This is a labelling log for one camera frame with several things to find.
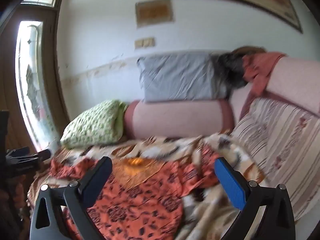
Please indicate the dark furry cloth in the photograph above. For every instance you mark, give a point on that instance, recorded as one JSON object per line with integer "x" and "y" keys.
{"x": 230, "y": 72}

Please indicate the salmon cloth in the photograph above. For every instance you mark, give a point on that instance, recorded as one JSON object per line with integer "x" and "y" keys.
{"x": 260, "y": 67}

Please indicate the grey pillow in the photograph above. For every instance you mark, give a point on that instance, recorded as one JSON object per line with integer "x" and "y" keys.
{"x": 175, "y": 77}

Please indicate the striped seat cushion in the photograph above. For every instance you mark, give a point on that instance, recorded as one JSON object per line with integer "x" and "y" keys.
{"x": 282, "y": 142}

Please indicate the beige leaf-print blanket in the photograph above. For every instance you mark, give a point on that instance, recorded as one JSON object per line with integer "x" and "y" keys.
{"x": 225, "y": 146}

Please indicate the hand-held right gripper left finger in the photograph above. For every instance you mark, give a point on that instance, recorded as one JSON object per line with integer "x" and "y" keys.
{"x": 96, "y": 182}

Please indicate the pink bolster cushion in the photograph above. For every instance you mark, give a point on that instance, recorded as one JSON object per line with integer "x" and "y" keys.
{"x": 175, "y": 117}

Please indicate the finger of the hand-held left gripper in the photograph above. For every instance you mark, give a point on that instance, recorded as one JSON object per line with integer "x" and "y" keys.
{"x": 25, "y": 158}

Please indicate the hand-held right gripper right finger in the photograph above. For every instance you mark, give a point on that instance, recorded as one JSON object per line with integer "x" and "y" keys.
{"x": 231, "y": 185}

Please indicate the green patterned pillow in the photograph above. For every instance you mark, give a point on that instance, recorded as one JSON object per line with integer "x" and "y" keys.
{"x": 95, "y": 125}

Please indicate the wall switch plate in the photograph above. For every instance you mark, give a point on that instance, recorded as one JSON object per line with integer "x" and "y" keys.
{"x": 144, "y": 43}

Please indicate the wooden door with stained glass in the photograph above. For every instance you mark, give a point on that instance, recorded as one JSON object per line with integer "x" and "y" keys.
{"x": 50, "y": 55}

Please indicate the small framed picture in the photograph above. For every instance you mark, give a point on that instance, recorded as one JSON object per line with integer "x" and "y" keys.
{"x": 153, "y": 12}

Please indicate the pink backrest cushion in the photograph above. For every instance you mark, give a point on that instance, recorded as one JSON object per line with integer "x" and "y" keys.
{"x": 295, "y": 80}

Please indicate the orange black floral garment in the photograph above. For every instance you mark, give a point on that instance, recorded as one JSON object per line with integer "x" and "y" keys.
{"x": 140, "y": 205}

